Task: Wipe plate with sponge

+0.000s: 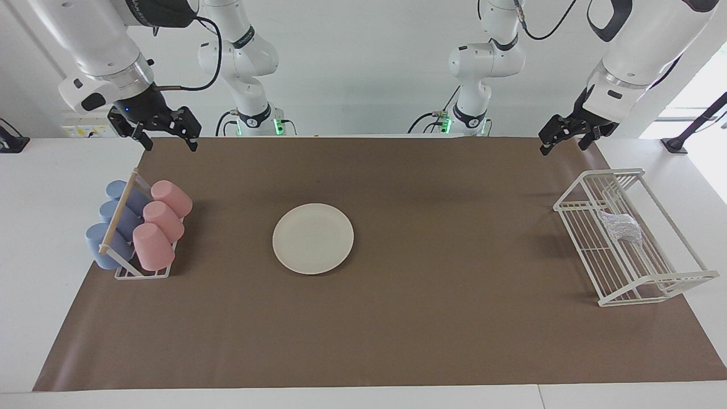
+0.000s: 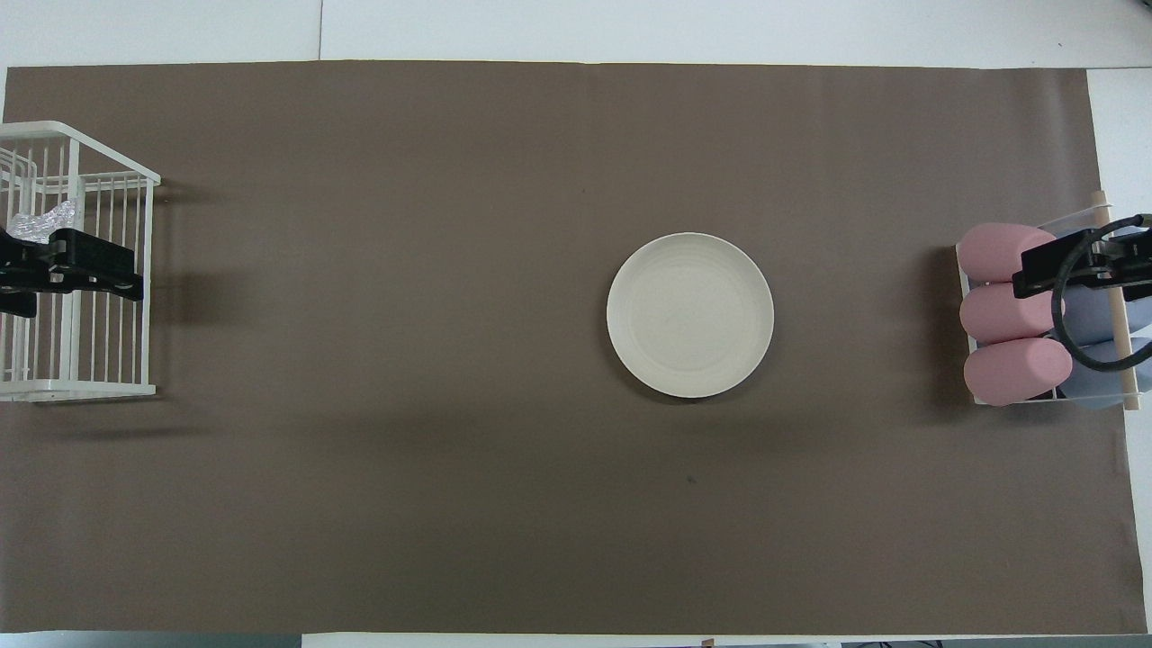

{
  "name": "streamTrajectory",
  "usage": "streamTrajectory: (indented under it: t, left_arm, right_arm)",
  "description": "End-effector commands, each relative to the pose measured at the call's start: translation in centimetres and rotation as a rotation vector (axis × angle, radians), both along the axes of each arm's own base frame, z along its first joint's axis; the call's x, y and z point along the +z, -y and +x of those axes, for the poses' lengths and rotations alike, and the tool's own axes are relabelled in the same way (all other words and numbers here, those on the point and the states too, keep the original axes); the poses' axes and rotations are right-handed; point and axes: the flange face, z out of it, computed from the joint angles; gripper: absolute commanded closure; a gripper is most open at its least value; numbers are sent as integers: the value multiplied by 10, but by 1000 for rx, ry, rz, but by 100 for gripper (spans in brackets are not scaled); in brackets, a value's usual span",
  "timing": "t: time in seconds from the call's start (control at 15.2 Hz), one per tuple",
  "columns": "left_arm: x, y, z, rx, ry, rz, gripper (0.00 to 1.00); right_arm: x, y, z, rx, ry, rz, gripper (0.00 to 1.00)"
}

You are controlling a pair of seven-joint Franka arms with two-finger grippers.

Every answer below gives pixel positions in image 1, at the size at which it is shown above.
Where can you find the white wall socket box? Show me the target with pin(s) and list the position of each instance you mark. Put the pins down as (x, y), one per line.
(85, 130)

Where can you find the pink plastic cup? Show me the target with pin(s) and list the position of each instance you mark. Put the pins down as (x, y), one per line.
(172, 197)
(164, 220)
(153, 247)

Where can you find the clear plastic wrapper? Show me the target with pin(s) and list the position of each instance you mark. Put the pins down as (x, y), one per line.
(622, 228)

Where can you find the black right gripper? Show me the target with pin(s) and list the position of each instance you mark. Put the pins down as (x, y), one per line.
(149, 111)

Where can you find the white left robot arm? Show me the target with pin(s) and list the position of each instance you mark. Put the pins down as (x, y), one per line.
(642, 51)

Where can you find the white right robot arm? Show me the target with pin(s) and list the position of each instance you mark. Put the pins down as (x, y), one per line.
(102, 40)

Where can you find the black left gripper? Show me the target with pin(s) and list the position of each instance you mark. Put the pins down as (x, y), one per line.
(585, 122)

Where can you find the cream round plate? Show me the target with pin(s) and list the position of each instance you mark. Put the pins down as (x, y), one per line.
(313, 238)

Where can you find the brown table mat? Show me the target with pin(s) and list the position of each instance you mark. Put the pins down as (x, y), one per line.
(426, 318)

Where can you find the black stand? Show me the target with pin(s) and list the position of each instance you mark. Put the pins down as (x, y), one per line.
(676, 143)

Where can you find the black table clamp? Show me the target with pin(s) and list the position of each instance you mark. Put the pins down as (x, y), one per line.
(11, 142)

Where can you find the blue plastic cup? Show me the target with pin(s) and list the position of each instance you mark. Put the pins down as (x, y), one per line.
(116, 188)
(109, 211)
(95, 241)

